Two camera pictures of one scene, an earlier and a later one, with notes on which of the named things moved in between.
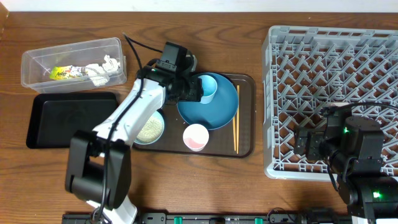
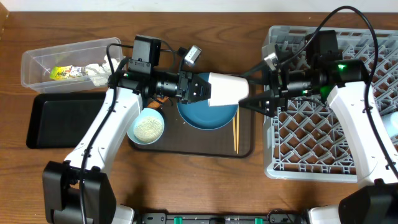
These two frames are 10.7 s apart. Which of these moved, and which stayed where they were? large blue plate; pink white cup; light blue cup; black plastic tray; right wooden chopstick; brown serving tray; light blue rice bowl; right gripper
Moved: pink white cup; right gripper; light blue cup
Stayed: large blue plate; right wooden chopstick; light blue rice bowl; black plastic tray; brown serving tray
